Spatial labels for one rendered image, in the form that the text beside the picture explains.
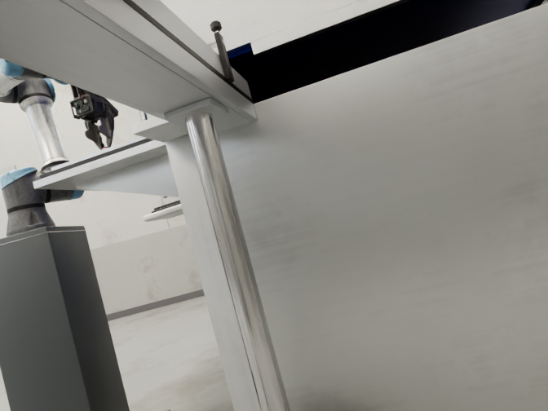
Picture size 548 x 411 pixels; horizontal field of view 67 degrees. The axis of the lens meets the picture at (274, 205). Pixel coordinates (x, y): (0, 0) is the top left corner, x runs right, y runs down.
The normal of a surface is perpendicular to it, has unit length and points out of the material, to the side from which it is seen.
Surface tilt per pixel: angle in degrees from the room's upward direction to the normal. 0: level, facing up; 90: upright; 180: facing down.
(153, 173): 90
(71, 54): 180
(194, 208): 90
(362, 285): 90
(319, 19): 90
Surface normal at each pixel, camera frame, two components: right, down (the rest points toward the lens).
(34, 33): 0.26, 0.96
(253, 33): -0.23, 0.02
